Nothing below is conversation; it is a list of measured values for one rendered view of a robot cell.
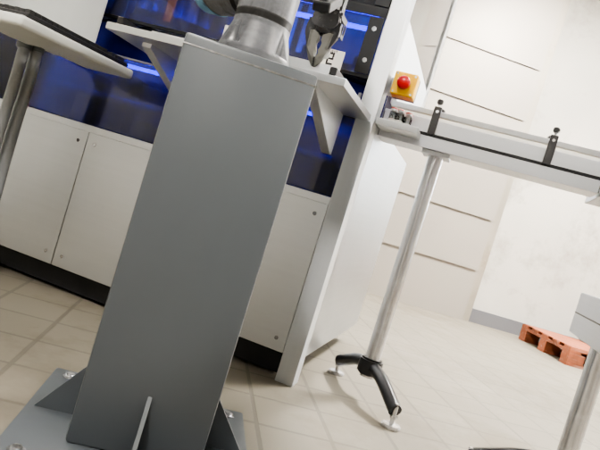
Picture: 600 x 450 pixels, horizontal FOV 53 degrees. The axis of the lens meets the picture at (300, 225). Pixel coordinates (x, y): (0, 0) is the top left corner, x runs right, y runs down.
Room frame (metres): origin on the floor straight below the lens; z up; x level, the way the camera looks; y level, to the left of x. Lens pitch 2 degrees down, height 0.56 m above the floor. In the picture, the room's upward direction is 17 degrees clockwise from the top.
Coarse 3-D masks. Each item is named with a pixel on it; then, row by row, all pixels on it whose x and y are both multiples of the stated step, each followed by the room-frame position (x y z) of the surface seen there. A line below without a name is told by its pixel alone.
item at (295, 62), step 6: (288, 60) 1.57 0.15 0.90; (294, 60) 1.57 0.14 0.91; (300, 60) 1.56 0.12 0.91; (306, 60) 1.56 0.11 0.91; (300, 66) 1.56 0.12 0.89; (306, 66) 1.56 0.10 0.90; (318, 66) 1.55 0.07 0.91; (324, 66) 1.54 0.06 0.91; (330, 66) 1.54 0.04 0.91; (324, 72) 1.54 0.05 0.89
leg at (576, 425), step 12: (588, 360) 1.50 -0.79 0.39; (588, 372) 1.49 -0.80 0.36; (588, 384) 1.48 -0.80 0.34; (576, 396) 1.50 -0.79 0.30; (588, 396) 1.48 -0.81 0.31; (576, 408) 1.49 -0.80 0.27; (588, 408) 1.48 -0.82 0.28; (576, 420) 1.48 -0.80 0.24; (588, 420) 1.48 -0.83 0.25; (564, 432) 1.50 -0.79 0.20; (576, 432) 1.48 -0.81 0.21; (564, 444) 1.49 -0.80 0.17; (576, 444) 1.48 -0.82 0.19
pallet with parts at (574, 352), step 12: (528, 336) 5.01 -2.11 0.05; (540, 336) 4.78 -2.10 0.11; (552, 336) 4.72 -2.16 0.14; (564, 336) 5.07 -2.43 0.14; (540, 348) 4.73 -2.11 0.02; (552, 348) 4.69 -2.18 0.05; (564, 348) 4.42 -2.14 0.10; (576, 348) 4.36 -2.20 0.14; (588, 348) 4.61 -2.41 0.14; (564, 360) 4.37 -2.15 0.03; (576, 360) 4.36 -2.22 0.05
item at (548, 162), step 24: (432, 120) 1.90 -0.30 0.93; (456, 120) 1.92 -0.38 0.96; (408, 144) 1.94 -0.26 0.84; (432, 144) 1.91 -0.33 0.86; (456, 144) 1.89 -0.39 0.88; (480, 144) 1.87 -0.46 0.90; (504, 144) 1.85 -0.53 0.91; (528, 144) 1.83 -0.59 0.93; (552, 144) 1.81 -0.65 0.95; (504, 168) 1.84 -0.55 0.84; (528, 168) 1.83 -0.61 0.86; (552, 168) 1.81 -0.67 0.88; (576, 168) 1.79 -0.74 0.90; (576, 192) 1.87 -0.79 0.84
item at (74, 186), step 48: (48, 144) 2.15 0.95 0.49; (96, 144) 2.10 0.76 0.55; (144, 144) 2.05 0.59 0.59; (384, 144) 2.12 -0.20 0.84; (48, 192) 2.13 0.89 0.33; (96, 192) 2.08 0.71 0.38; (288, 192) 1.90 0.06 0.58; (384, 192) 2.44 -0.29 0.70; (0, 240) 2.17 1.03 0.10; (48, 240) 2.12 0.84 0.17; (96, 240) 2.07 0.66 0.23; (288, 240) 1.89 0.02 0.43; (288, 288) 1.88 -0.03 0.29; (336, 288) 2.07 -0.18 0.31; (240, 336) 1.91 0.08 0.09; (336, 336) 2.36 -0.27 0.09
